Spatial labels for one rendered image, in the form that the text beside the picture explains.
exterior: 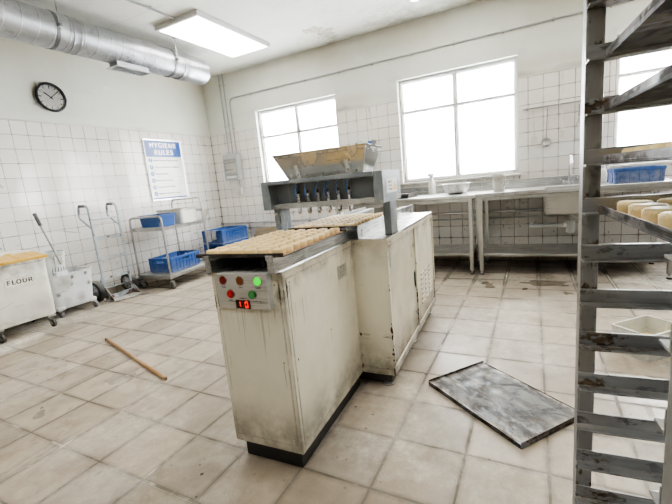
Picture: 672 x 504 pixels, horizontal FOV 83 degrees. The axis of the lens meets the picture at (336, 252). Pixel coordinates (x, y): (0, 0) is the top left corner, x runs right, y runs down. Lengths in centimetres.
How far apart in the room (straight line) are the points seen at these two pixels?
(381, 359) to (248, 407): 78
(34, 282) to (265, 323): 335
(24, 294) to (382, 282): 351
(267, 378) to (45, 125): 448
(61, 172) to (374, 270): 428
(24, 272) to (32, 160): 141
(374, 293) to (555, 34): 388
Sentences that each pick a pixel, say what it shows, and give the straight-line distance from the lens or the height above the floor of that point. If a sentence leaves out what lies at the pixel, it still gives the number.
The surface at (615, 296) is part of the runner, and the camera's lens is 92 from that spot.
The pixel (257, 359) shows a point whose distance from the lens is 160.
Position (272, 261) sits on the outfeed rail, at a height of 89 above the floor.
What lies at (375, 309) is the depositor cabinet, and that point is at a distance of 205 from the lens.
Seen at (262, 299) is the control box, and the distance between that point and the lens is 144.
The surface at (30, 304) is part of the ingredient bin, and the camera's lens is 461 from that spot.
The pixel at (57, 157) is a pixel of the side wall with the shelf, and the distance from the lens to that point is 551.
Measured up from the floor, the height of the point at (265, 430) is 16.
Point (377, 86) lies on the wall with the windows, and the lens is 547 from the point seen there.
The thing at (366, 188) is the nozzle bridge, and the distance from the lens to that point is 203.
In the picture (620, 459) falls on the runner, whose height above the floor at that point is 52.
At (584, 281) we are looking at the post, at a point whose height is 90.
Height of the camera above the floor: 114
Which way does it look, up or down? 10 degrees down
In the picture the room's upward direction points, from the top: 5 degrees counter-clockwise
